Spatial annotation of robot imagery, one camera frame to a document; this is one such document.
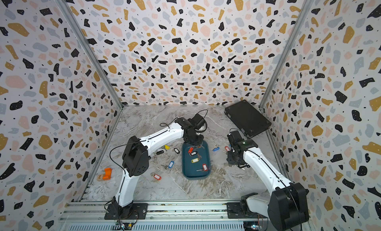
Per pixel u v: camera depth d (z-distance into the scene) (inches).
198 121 28.3
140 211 28.9
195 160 36.1
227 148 38.5
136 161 20.3
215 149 38.3
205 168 34.7
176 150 38.0
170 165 35.4
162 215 28.9
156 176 33.6
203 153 37.0
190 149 38.0
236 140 25.9
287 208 15.7
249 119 43.9
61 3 27.3
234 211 28.8
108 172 34.0
